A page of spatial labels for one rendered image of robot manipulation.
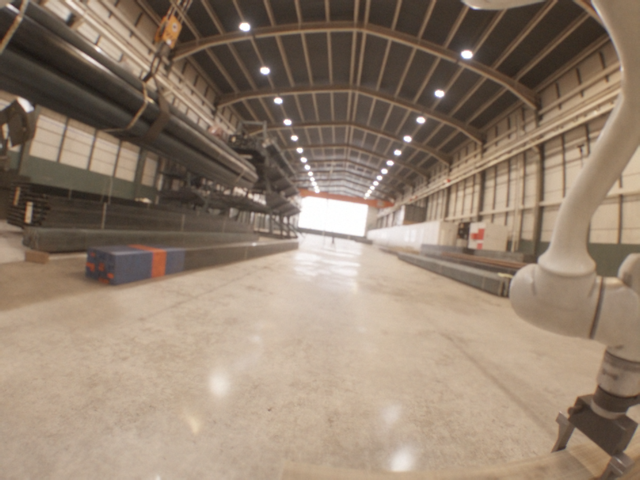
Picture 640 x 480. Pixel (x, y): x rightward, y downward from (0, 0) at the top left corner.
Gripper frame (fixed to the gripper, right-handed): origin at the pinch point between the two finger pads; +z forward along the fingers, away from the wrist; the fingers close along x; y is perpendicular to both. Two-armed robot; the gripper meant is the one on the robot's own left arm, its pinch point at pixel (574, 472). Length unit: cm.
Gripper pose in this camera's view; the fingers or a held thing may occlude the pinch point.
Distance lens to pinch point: 64.5
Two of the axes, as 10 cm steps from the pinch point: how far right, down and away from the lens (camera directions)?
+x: -0.6, 0.1, -10.0
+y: -9.9, -1.5, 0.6
